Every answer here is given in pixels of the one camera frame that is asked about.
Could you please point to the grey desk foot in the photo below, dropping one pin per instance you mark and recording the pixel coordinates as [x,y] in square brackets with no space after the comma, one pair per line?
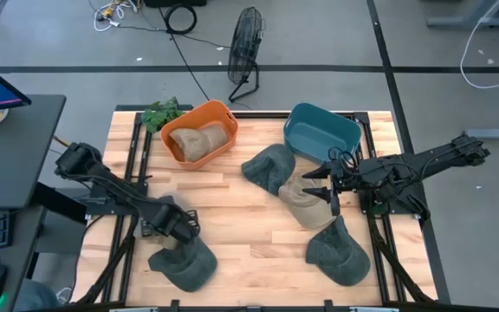
[492,133]

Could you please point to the teal plastic bin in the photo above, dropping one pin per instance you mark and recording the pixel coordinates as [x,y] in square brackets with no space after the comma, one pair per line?
[319,134]

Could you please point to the black floor fan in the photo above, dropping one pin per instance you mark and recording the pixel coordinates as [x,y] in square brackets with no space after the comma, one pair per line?
[244,43]

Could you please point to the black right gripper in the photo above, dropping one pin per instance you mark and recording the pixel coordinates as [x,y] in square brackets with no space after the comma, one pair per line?
[347,180]

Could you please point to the black aluminium table frame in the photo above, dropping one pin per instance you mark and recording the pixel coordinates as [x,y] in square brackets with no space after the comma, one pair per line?
[137,143]

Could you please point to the black desk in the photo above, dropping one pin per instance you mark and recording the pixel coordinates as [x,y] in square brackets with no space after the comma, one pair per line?
[11,147]

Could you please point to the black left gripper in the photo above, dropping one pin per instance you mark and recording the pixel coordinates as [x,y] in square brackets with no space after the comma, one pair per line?
[178,225]

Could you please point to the grey desk leg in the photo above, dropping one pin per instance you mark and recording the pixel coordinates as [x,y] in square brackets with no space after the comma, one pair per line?
[470,19]

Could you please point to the dark green cap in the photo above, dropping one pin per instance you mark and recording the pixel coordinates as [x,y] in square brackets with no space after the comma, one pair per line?
[189,268]
[340,255]
[269,167]

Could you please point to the orange plastic bin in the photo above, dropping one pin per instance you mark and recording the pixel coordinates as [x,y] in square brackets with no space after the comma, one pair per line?
[225,119]

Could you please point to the olive crumpled cloth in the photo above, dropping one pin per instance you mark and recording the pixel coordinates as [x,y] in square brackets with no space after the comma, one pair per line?
[218,135]

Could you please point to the green leafy plant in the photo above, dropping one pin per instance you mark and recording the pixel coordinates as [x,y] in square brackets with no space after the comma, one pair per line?
[158,115]

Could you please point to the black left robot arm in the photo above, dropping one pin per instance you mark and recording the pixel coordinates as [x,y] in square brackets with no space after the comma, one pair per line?
[102,173]

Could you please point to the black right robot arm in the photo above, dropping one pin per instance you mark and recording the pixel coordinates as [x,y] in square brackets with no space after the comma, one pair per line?
[405,167]

